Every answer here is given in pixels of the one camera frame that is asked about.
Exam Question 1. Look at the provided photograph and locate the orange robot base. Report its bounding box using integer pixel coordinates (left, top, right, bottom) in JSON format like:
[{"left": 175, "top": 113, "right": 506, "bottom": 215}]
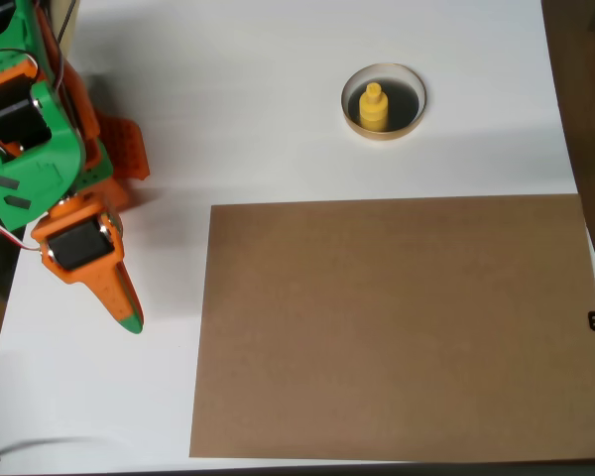
[{"left": 68, "top": 111, "right": 151, "bottom": 214}]

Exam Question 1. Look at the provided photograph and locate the red white wrist servo cable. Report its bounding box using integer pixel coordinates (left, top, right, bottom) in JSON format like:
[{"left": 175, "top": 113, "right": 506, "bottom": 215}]
[{"left": 0, "top": 207, "right": 44, "bottom": 252}]

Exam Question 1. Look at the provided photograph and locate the brown rectangular board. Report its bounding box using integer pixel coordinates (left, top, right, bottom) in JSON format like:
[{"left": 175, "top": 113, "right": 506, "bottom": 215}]
[{"left": 187, "top": 194, "right": 595, "bottom": 460}]

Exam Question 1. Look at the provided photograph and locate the small yellow plastic knob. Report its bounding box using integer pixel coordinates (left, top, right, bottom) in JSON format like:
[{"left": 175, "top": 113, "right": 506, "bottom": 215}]
[{"left": 358, "top": 81, "right": 389, "bottom": 133}]

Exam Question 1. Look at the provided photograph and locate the round dish gold rim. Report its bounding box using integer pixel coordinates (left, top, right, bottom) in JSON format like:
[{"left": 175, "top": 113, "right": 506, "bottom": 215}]
[{"left": 340, "top": 61, "right": 427, "bottom": 143}]

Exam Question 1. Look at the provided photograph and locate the beige cardboard box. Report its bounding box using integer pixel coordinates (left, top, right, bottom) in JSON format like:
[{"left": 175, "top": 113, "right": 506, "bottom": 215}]
[{"left": 43, "top": 0, "right": 80, "bottom": 56}]

